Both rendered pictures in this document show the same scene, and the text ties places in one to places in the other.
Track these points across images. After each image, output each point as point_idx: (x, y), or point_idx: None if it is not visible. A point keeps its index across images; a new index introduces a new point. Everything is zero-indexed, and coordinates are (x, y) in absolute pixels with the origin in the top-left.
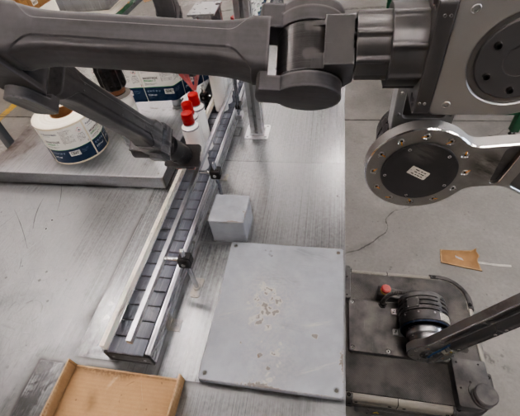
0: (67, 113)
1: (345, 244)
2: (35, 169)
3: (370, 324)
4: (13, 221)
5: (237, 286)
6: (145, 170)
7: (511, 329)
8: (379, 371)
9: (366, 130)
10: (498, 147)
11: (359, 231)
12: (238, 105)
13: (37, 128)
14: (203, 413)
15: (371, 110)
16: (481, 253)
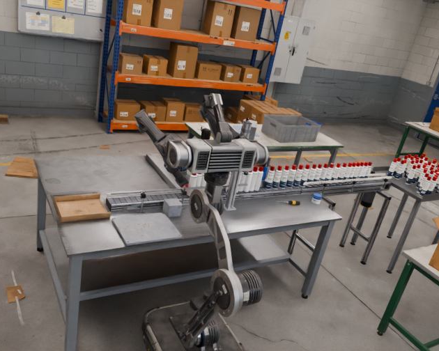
0: None
1: (246, 324)
2: (156, 162)
3: (188, 321)
4: (134, 169)
5: (147, 217)
6: (177, 184)
7: (199, 317)
8: (166, 332)
9: (355, 309)
10: (208, 207)
11: (262, 328)
12: (228, 190)
13: None
14: (104, 223)
15: (381, 307)
16: None
